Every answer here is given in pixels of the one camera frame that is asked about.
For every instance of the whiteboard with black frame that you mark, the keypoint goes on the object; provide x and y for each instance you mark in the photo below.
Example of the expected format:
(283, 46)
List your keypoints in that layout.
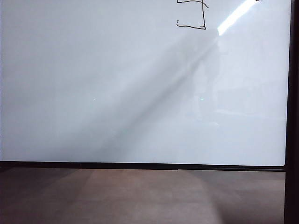
(116, 93)

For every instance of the black whiteboard stand post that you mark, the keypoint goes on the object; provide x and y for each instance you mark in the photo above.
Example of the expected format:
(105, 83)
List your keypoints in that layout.
(294, 116)

